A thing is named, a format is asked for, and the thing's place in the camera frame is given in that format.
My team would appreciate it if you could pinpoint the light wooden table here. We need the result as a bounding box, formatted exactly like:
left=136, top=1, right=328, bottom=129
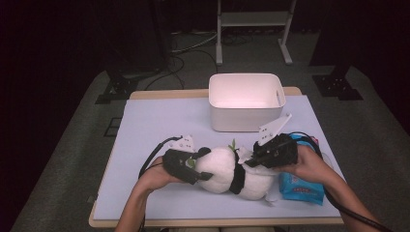
left=88, top=86, right=344, bottom=228

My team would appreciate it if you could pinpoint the white wet wipe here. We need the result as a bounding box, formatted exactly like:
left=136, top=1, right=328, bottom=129
left=236, top=146, right=282, bottom=178

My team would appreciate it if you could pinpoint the person's right hand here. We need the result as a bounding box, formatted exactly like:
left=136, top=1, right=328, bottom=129
left=273, top=144, right=327, bottom=187

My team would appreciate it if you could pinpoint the panda plush toy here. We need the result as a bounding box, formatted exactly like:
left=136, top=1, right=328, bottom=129
left=193, top=138, right=280, bottom=203

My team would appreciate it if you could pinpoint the blue wet wipe packet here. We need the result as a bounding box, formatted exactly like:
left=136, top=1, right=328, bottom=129
left=278, top=132, right=334, bottom=207

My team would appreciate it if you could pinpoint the lavender table mat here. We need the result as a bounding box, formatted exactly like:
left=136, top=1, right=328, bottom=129
left=93, top=95, right=346, bottom=221

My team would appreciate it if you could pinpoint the black floor cable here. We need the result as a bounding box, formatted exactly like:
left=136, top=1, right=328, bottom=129
left=143, top=54, right=187, bottom=92
left=185, top=47, right=220, bottom=74

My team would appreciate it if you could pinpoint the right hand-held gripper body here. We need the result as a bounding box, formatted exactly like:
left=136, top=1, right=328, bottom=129
left=253, top=112, right=300, bottom=169

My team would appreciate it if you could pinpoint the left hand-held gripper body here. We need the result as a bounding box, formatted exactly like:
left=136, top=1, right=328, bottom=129
left=161, top=134, right=199, bottom=186

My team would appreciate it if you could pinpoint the hand-held gripper cable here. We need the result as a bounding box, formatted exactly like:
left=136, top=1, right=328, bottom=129
left=287, top=130, right=395, bottom=232
left=137, top=135, right=184, bottom=180

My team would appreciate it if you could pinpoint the black stand base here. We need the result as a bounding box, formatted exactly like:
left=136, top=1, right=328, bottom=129
left=95, top=61, right=140, bottom=105
left=311, top=64, right=365, bottom=102

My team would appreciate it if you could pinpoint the person's left hand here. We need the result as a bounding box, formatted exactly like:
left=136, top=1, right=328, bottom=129
left=137, top=156, right=184, bottom=193

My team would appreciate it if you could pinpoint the left hand-held gripper cable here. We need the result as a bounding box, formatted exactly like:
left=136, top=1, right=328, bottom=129
left=137, top=135, right=184, bottom=180

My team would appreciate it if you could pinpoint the white plastic bin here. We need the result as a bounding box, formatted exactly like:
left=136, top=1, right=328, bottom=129
left=208, top=72, right=287, bottom=133

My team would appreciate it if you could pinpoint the right hand-held gripper cable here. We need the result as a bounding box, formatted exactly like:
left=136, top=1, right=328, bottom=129
left=287, top=130, right=395, bottom=232

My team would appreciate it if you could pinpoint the white metal stand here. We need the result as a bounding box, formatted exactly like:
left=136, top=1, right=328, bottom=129
left=216, top=0, right=298, bottom=67

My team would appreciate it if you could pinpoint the grey floor cable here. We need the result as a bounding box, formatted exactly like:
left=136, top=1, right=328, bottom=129
left=170, top=30, right=220, bottom=54

